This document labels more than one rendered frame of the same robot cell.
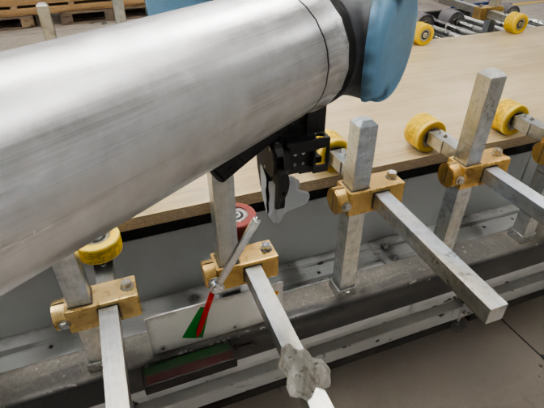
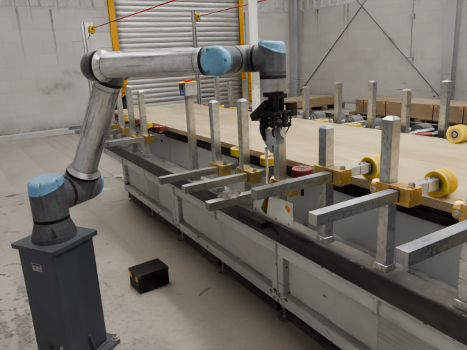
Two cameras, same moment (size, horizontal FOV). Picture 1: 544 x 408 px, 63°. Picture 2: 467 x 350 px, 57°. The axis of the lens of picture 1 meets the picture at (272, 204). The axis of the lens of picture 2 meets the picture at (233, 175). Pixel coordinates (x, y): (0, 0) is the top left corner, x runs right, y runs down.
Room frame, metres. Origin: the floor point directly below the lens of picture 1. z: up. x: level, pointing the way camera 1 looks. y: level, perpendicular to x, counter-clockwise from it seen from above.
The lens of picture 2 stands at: (0.14, -1.44, 1.32)
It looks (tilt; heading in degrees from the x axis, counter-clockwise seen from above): 15 degrees down; 80
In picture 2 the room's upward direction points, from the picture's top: 3 degrees counter-clockwise
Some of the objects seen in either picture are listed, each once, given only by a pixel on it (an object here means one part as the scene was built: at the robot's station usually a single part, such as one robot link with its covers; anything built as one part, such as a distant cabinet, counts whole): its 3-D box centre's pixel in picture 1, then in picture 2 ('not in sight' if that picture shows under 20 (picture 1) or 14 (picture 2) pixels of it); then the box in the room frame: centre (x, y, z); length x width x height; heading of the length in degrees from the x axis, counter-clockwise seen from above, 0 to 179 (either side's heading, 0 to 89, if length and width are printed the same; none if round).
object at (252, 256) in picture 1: (239, 265); (284, 185); (0.60, 0.06, 0.85); 0.14 x 0.06 x 0.05; 111
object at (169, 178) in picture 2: not in sight; (203, 172); (0.34, 0.48, 0.82); 0.44 x 0.03 x 0.04; 21
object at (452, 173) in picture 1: (472, 168); (395, 191); (0.77, -0.41, 0.95); 0.14 x 0.06 x 0.05; 111
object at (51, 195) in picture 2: not in sight; (49, 196); (-0.34, 0.45, 0.79); 0.17 x 0.15 x 0.18; 53
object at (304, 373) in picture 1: (303, 364); (230, 193); (0.37, -0.04, 0.87); 0.09 x 0.07 x 0.02; 21
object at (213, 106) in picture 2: not in sight; (216, 151); (0.41, 0.55, 0.90); 0.04 x 0.04 x 0.48; 21
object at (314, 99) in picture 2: not in sight; (290, 103); (3.28, 8.35, 0.23); 2.41 x 0.77 x 0.17; 25
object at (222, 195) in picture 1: (225, 238); (279, 167); (0.59, 0.08, 0.92); 0.04 x 0.04 x 0.48; 21
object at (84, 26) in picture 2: not in sight; (94, 79); (-0.37, 2.72, 1.20); 0.15 x 0.12 x 1.00; 111
